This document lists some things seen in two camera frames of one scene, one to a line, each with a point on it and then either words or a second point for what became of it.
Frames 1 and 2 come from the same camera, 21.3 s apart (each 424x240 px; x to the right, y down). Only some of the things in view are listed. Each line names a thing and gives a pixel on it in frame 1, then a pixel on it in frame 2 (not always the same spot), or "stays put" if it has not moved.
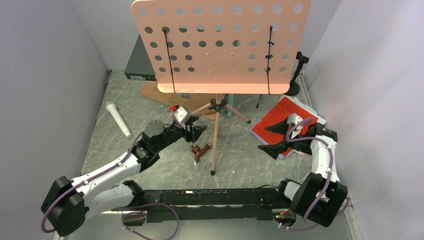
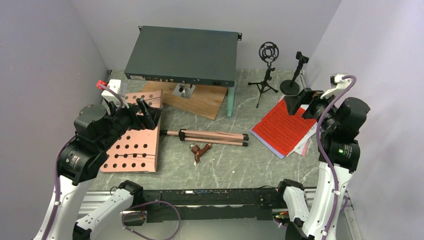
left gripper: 195,131 -> 152,114
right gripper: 273,150 -> 306,96
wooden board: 195,102 stays put
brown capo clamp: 199,152 stays put
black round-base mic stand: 294,87 stays put
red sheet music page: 281,111 stays put
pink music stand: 221,47 -> 135,152
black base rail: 250,204 stays put
